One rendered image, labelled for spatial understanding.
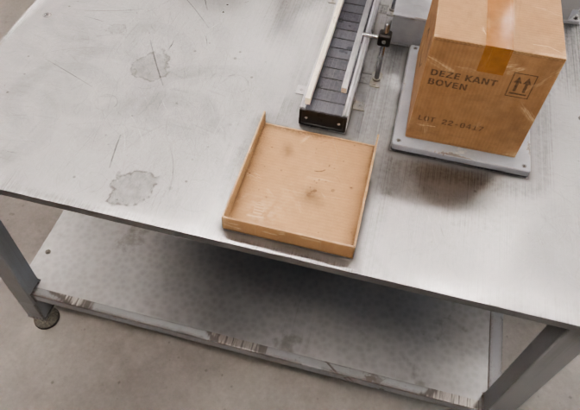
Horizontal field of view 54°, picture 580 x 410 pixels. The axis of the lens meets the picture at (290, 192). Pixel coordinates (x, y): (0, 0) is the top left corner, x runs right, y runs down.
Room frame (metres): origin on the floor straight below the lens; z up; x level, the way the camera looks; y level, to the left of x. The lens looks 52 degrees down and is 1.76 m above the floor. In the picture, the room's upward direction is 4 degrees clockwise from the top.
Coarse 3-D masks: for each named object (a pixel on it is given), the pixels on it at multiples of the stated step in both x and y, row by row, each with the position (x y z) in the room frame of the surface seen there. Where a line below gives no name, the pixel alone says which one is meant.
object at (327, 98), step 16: (352, 0) 1.35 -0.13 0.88; (352, 16) 1.27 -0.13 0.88; (368, 16) 1.28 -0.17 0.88; (336, 32) 1.20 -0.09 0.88; (352, 32) 1.21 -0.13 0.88; (336, 48) 1.14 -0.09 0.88; (352, 48) 1.14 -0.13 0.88; (336, 64) 1.08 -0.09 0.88; (320, 80) 1.02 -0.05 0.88; (336, 80) 1.02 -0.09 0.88; (320, 96) 0.97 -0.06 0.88; (336, 96) 0.97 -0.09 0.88; (320, 112) 0.92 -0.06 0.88; (336, 112) 0.92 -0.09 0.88
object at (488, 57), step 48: (432, 0) 1.15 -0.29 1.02; (480, 0) 1.01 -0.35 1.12; (528, 0) 1.02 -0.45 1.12; (432, 48) 0.88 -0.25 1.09; (480, 48) 0.87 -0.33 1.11; (528, 48) 0.86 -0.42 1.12; (432, 96) 0.88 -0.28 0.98; (480, 96) 0.86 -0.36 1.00; (528, 96) 0.85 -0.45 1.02; (480, 144) 0.86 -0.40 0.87
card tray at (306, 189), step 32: (288, 128) 0.90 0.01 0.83; (256, 160) 0.80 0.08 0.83; (288, 160) 0.81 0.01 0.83; (320, 160) 0.82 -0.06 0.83; (352, 160) 0.82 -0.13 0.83; (256, 192) 0.71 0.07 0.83; (288, 192) 0.72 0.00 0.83; (320, 192) 0.73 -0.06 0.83; (352, 192) 0.73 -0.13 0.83; (224, 224) 0.62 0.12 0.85; (256, 224) 0.61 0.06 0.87; (288, 224) 0.64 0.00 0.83; (320, 224) 0.65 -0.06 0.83; (352, 224) 0.65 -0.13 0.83; (352, 256) 0.57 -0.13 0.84
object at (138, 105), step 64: (64, 0) 1.34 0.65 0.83; (128, 0) 1.36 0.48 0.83; (192, 0) 1.37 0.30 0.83; (256, 0) 1.39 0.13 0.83; (320, 0) 1.41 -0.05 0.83; (384, 0) 1.43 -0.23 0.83; (0, 64) 1.06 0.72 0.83; (64, 64) 1.08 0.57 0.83; (128, 64) 1.09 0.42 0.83; (192, 64) 1.11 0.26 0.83; (256, 64) 1.12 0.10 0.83; (384, 64) 1.15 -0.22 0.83; (576, 64) 1.20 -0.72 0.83; (0, 128) 0.85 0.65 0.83; (64, 128) 0.87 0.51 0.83; (128, 128) 0.88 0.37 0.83; (192, 128) 0.89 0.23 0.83; (256, 128) 0.90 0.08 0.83; (320, 128) 0.91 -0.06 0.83; (384, 128) 0.93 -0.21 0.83; (576, 128) 0.97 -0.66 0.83; (0, 192) 0.69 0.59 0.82; (64, 192) 0.69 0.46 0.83; (128, 192) 0.70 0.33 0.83; (192, 192) 0.71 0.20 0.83; (384, 192) 0.74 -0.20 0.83; (448, 192) 0.75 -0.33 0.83; (512, 192) 0.76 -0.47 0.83; (576, 192) 0.77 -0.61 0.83; (320, 256) 0.57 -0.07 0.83; (384, 256) 0.58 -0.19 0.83; (448, 256) 0.59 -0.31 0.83; (512, 256) 0.60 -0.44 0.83; (576, 256) 0.61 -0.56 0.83; (576, 320) 0.47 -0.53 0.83
